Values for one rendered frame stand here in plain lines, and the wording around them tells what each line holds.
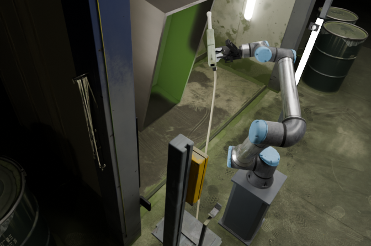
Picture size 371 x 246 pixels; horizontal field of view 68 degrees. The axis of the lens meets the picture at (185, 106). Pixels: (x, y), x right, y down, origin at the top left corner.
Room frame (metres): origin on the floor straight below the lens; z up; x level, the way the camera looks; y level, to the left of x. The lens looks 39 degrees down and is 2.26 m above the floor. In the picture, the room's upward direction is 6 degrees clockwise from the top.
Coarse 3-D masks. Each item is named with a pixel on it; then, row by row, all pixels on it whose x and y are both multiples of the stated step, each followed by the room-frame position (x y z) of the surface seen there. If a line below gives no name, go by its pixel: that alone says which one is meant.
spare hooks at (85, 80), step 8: (88, 72) 0.93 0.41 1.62; (72, 80) 0.89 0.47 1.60; (80, 80) 0.88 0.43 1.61; (80, 88) 0.88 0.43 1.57; (88, 96) 0.91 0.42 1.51; (88, 104) 0.91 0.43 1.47; (96, 104) 0.92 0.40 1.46; (88, 112) 0.90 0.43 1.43; (88, 120) 0.88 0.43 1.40; (88, 128) 0.90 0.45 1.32; (96, 152) 0.87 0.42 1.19
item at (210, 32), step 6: (210, 12) 1.94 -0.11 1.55; (210, 18) 1.88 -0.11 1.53; (210, 24) 1.82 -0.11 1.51; (210, 30) 1.75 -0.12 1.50; (210, 36) 1.70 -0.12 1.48; (210, 42) 1.65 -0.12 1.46; (210, 48) 1.60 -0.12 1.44; (210, 54) 1.55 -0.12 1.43; (210, 60) 1.51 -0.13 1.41; (210, 66) 1.50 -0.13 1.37
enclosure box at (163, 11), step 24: (144, 0) 1.71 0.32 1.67; (168, 0) 1.80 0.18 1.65; (192, 0) 1.89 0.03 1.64; (144, 24) 1.72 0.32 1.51; (168, 24) 2.34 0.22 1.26; (192, 24) 2.23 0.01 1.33; (144, 48) 1.72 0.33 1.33; (168, 48) 2.36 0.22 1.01; (192, 48) 2.21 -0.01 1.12; (144, 72) 1.72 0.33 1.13; (168, 72) 2.35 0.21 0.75; (144, 96) 1.72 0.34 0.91; (168, 96) 2.29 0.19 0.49; (144, 120) 1.75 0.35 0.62
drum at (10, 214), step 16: (16, 208) 0.72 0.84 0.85; (32, 208) 0.82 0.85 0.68; (0, 224) 0.62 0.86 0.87; (16, 224) 0.68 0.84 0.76; (32, 224) 0.76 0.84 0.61; (48, 224) 0.91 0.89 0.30; (0, 240) 0.59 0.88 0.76; (16, 240) 0.64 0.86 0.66; (32, 240) 0.70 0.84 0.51; (48, 240) 0.80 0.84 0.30
